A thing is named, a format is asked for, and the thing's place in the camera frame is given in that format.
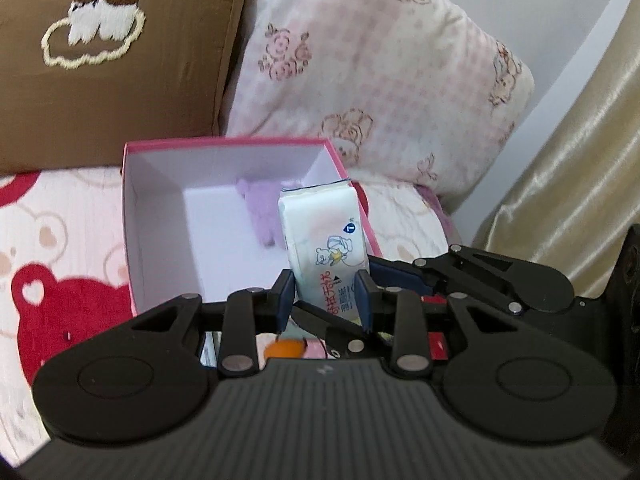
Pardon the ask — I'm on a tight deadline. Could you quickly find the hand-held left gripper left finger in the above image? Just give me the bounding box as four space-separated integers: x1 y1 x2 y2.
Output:
131 270 297 378

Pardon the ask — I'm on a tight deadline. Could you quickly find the brown embroidered pillow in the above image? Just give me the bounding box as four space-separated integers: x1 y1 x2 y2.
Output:
0 0 257 177

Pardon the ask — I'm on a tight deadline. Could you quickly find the pink checked pillow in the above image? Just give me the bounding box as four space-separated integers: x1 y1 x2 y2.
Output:
225 0 537 200

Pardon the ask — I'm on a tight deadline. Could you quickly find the pink cardboard box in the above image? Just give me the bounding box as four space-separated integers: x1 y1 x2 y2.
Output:
122 136 385 317

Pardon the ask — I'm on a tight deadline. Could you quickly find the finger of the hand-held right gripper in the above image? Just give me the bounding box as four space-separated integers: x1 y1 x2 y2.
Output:
292 300 397 359
368 244 542 317

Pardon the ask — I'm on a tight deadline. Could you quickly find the red bear printed blanket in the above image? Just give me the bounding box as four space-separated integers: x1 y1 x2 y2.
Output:
0 167 461 458

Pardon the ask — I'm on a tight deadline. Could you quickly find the white bear-print tissue pack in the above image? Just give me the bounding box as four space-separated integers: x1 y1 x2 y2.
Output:
277 180 371 333

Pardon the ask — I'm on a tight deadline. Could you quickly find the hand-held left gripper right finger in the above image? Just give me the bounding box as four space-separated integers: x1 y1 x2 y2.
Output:
354 270 526 378

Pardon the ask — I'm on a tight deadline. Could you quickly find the orange round object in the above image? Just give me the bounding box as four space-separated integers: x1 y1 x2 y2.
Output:
265 340 307 360

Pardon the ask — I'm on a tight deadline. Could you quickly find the gold satin curtain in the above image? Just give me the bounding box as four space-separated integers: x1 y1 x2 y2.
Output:
470 45 640 301

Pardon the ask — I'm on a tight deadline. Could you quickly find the purple plush bear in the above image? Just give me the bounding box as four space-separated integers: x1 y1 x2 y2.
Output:
236 177 282 249

